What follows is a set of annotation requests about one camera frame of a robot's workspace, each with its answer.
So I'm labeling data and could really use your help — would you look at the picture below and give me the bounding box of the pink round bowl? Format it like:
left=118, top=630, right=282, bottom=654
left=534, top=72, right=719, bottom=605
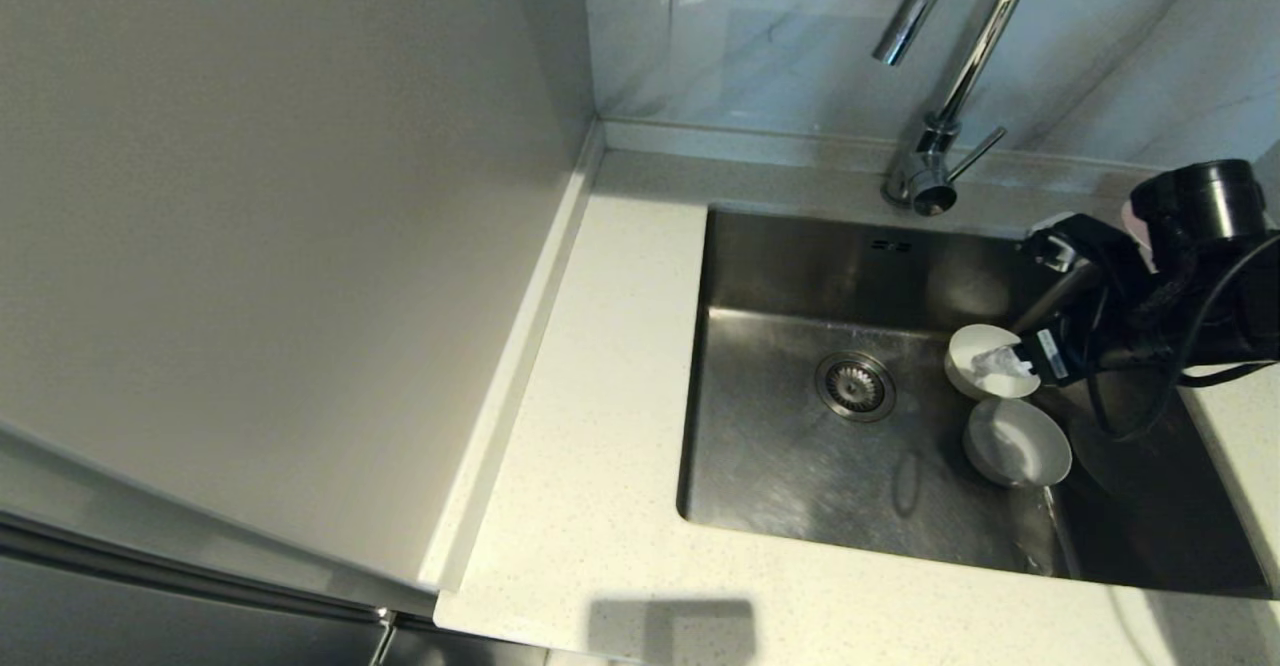
left=1120, top=198, right=1161, bottom=272

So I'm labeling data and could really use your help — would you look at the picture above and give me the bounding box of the pale round bowl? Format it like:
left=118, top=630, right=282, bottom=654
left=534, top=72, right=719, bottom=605
left=963, top=398, right=1074, bottom=489

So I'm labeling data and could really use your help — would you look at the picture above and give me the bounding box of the chrome gooseneck faucet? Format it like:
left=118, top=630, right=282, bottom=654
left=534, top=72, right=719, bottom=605
left=872, top=0, right=1043, bottom=217

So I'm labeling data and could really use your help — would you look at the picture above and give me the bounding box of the round metal sink drain strainer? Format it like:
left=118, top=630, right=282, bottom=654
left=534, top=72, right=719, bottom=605
left=815, top=351, right=898, bottom=424

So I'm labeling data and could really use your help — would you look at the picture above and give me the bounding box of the stainless steel sink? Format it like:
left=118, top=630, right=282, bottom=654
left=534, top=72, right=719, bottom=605
left=678, top=204, right=1276, bottom=602

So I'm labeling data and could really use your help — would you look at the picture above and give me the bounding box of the grey under-counter cabinet front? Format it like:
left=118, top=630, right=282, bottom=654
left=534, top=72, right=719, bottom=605
left=395, top=618, right=601, bottom=666

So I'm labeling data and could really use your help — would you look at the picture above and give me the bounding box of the tall grey cabinet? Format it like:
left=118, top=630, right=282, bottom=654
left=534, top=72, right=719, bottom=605
left=0, top=0, right=607, bottom=666

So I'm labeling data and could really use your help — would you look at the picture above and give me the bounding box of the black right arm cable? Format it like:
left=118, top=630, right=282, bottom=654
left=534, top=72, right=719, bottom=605
left=1085, top=234, right=1280, bottom=442

